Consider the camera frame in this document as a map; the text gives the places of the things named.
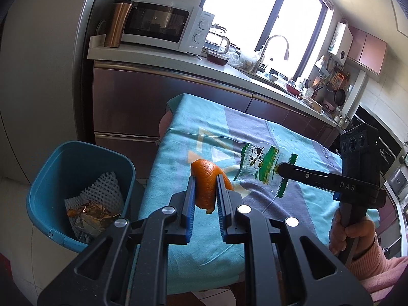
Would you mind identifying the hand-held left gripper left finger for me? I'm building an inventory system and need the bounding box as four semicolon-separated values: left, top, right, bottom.
36;175;196;306

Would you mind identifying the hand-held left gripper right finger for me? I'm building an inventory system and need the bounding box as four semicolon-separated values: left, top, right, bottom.
217;173;373;306

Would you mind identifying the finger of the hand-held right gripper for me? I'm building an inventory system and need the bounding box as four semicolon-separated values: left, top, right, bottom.
276;162;344;188

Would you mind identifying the large orange peel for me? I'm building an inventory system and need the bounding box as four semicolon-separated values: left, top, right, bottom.
190;159;235;215

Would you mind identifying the clear green printed plastic bag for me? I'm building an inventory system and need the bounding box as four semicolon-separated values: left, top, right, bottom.
235;143;298;198

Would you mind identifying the white foam net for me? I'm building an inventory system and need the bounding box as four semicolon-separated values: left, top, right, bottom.
65;171;125;220

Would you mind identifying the blue trash bin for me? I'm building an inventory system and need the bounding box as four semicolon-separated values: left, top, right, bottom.
26;140;136;254

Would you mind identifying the person's right hand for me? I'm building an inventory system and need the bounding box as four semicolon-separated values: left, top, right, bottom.
328;212;377;257

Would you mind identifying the black built-in oven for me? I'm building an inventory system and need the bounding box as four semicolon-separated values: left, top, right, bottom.
352;104;408;205

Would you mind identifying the blue purple tablecloth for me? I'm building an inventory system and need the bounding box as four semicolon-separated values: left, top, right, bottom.
135;93;381;295

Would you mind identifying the beige rectangular dish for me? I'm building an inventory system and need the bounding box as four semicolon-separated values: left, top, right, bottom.
303;97;324;112

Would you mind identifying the pink upper cabinet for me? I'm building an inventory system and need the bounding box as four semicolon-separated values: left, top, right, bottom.
346;27;388;77

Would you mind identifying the white water heater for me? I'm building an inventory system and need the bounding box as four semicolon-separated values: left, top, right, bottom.
328;22;354;66

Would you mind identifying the steel kitchen faucet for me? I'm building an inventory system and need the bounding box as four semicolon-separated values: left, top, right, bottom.
257;35;290;74

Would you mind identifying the dark kitchen counter cabinet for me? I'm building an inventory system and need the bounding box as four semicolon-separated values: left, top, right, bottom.
87;35;345;173

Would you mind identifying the white plastic bag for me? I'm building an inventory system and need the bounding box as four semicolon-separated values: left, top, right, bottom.
239;49;259;71

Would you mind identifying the dark red lidded container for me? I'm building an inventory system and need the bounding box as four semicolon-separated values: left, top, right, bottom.
206;49;231;64

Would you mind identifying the glass electric kettle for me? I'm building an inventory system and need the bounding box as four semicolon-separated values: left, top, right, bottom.
204;23;231;54

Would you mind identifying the dark framed window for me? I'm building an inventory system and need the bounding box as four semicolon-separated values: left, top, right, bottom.
199;0;334;83

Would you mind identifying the white microwave oven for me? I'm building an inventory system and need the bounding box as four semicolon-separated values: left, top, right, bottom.
121;0;215;55

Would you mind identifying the copper thermos mug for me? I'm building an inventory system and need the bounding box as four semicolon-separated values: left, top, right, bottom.
104;0;134;48

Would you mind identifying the grey refrigerator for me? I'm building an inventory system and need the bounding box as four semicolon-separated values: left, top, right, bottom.
0;0;106;179

